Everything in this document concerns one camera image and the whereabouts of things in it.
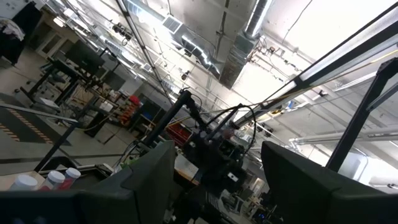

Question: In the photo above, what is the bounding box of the red crate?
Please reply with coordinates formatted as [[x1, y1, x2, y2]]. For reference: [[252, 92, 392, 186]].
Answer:
[[166, 123, 193, 147]]

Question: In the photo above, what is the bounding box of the black pole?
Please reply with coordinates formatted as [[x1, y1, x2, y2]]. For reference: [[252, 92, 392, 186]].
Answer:
[[144, 90, 195, 147]]

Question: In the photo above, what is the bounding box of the potted succulent patterned pot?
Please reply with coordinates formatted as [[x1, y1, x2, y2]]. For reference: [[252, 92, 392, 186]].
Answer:
[[116, 157, 141, 170]]

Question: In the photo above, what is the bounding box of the black computer monitor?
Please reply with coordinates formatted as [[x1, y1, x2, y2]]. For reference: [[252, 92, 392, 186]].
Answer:
[[63, 40, 105, 75]]

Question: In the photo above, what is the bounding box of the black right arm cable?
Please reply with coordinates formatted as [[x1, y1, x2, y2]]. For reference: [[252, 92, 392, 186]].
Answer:
[[206, 105, 257, 156]]

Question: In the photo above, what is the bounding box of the white bottle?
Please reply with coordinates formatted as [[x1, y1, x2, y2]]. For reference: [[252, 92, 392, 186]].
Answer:
[[9, 174, 39, 191]]

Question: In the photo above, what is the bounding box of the blue vial with red pills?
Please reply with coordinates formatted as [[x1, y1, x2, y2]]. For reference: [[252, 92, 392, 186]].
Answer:
[[58, 167, 82, 190], [39, 170, 66, 190]]

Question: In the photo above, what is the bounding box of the black aluminium rig frame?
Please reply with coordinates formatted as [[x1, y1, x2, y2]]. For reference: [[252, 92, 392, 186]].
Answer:
[[325, 57, 398, 172]]

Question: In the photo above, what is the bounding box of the black mat orange striped edge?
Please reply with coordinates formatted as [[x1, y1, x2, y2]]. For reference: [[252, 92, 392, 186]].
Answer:
[[0, 93, 74, 147]]

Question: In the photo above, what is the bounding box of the ceiling air vent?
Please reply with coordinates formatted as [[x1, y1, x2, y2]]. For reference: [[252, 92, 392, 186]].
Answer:
[[161, 15, 183, 34]]

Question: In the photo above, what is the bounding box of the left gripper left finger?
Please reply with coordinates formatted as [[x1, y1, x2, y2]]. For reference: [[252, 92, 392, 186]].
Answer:
[[96, 140, 175, 224]]

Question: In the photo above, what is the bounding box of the LED light bar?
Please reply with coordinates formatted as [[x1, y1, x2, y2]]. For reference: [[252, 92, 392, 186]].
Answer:
[[236, 2, 398, 127]]

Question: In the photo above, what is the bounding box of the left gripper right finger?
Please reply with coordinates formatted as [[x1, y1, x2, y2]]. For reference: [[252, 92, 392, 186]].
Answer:
[[261, 141, 343, 224]]

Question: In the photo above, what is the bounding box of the silver ventilation duct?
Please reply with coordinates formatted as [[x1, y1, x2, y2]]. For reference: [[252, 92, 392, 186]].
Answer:
[[217, 0, 274, 91]]

